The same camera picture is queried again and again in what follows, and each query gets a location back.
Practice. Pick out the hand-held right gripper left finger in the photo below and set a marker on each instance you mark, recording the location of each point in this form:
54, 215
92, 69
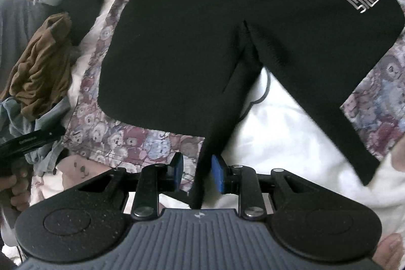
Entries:
177, 171

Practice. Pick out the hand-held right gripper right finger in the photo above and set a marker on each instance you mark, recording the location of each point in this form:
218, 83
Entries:
220, 175

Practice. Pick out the black shorts with bear-print panels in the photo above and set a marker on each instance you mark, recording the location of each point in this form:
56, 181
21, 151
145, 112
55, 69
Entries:
196, 45

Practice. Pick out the person's left hand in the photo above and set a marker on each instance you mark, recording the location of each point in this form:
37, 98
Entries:
20, 191

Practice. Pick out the brown garment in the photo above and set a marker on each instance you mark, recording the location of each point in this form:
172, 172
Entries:
41, 67

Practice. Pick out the cream bear-print blanket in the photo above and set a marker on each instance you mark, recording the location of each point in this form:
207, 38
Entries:
294, 146

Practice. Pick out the person's grey clothing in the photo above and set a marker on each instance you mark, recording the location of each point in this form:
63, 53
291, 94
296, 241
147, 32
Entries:
12, 36

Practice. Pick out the black garment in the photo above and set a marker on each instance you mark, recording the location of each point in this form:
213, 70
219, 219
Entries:
85, 4

